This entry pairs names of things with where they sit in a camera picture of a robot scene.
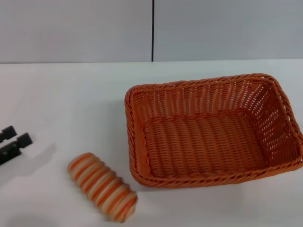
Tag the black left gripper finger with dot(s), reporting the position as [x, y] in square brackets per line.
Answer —
[8, 132]
[19, 144]

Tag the orange and cream striped bread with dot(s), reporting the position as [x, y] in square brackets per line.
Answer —
[101, 186]

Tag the orange woven plastic basket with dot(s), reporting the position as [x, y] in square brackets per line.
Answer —
[203, 142]

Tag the black wall panel seam strip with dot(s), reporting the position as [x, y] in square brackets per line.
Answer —
[153, 30]

